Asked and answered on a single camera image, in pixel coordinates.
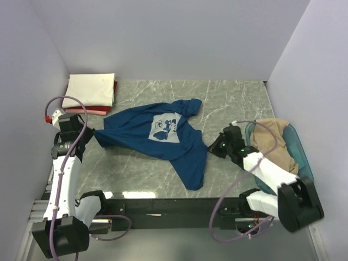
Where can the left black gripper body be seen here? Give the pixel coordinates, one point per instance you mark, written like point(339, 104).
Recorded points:
point(87, 134)

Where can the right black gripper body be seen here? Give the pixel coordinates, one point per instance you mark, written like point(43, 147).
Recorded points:
point(221, 147)

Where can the blue printed t shirt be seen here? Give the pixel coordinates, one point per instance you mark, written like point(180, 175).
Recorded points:
point(161, 130)

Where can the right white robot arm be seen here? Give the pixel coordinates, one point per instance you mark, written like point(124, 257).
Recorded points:
point(293, 200)

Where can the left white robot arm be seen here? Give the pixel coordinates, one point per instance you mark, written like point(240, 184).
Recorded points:
point(64, 228)

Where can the folded pink t shirt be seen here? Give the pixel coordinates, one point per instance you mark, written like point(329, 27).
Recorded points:
point(81, 111)

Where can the tan t shirt in bin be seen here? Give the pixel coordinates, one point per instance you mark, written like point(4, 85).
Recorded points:
point(262, 140)

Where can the folded cream t shirt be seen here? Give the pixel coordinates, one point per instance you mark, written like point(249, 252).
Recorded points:
point(92, 89)

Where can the teal plastic bin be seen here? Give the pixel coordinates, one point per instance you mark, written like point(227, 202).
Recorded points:
point(295, 150)

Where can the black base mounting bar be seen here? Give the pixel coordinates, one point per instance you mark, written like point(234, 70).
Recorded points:
point(161, 213)

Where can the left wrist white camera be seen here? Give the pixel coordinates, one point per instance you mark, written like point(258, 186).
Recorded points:
point(54, 118)

